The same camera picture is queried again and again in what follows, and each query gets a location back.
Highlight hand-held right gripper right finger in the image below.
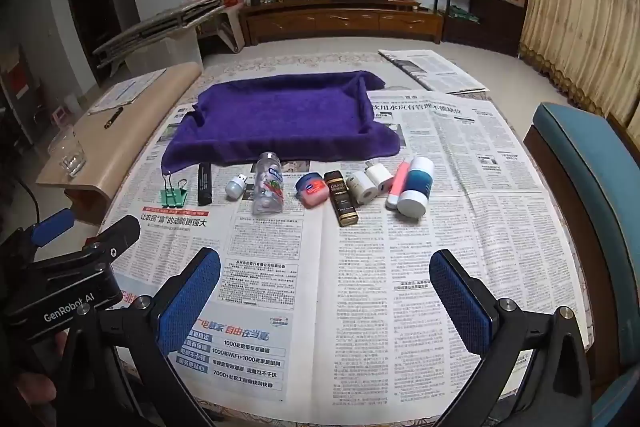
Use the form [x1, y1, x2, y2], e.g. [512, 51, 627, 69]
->
[429, 249, 593, 427]

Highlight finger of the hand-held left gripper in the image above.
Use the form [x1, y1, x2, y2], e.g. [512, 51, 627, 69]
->
[27, 208, 76, 248]
[82, 215, 142, 260]

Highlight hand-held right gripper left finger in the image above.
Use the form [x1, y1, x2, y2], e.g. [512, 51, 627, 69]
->
[59, 247, 222, 427]

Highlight green binder clip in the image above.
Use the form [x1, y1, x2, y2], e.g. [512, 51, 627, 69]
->
[159, 172, 191, 206]

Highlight blue and white bottle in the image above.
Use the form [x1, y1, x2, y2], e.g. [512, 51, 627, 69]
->
[397, 156, 435, 218]

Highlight pink and white tube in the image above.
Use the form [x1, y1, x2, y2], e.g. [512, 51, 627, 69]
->
[385, 161, 411, 210]

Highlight clear plastic bottle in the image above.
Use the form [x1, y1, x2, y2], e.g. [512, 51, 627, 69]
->
[251, 151, 286, 215]

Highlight white charger plug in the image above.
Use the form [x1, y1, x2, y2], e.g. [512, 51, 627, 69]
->
[363, 160, 394, 196]

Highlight white cylinder roll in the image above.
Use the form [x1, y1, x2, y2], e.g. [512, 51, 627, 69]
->
[346, 171, 378, 206]

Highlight person's left hand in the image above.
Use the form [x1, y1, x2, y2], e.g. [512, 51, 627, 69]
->
[15, 369, 58, 405]

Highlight clear drinking glass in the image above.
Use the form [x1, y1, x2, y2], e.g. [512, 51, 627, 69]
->
[47, 127, 87, 178]

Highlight open newspaper spread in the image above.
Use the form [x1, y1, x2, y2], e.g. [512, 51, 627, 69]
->
[100, 89, 591, 408]

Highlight black cosmetic tube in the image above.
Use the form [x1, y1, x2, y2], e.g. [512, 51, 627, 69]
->
[197, 162, 213, 206]

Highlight beige wooden bench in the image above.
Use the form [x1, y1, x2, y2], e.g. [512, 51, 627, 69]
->
[35, 62, 203, 225]

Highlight small white plug-in light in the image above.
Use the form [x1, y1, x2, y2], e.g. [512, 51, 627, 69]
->
[224, 173, 248, 200]

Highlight white paper sheets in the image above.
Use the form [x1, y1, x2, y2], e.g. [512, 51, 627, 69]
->
[89, 68, 167, 115]

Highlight black and gold box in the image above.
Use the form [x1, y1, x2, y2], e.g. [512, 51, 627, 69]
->
[323, 170, 360, 228]

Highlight pink jar with blue lid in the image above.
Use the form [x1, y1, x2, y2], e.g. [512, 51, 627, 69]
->
[295, 174, 328, 209]

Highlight white plastic storage box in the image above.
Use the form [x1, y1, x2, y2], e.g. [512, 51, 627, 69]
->
[122, 24, 203, 75]

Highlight teal cushioned chair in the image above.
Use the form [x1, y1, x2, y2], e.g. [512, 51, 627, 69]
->
[522, 102, 640, 408]

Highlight purple towel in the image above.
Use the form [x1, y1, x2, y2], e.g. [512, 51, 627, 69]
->
[161, 69, 401, 172]

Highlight grey folded boards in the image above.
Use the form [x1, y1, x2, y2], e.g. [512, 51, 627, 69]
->
[92, 0, 228, 68]

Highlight dark door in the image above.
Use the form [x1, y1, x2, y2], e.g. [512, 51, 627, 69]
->
[64, 0, 123, 58]

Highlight folded newspaper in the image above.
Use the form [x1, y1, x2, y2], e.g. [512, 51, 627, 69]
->
[377, 49, 490, 95]

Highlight wooden television cabinet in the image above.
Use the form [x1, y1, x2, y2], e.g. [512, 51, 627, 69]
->
[239, 0, 445, 46]

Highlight black cable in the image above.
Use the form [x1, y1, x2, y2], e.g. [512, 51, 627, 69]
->
[15, 177, 41, 228]

